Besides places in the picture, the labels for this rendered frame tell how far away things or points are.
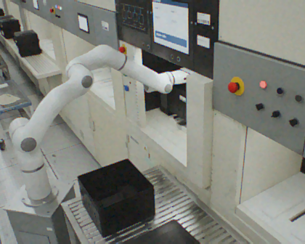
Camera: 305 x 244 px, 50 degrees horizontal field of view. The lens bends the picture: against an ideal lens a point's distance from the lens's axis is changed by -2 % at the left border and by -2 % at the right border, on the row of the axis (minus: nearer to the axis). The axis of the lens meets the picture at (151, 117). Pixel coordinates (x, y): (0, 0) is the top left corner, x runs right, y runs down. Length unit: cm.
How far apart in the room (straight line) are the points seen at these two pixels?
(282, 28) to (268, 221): 79
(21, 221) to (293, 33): 152
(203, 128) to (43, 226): 95
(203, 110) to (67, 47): 222
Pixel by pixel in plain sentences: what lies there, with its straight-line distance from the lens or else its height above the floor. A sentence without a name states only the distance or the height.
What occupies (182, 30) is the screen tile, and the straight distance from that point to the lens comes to 147.
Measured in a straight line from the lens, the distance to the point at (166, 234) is 141.
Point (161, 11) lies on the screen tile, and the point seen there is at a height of 163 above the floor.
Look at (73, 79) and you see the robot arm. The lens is 156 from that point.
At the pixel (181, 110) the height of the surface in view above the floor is 101.
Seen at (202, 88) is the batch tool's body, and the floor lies 138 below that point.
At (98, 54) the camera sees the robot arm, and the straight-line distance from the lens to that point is 163.
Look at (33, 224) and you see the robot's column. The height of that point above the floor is 67.
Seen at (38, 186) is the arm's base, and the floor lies 85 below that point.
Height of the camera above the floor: 189
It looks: 27 degrees down
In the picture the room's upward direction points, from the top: 3 degrees counter-clockwise
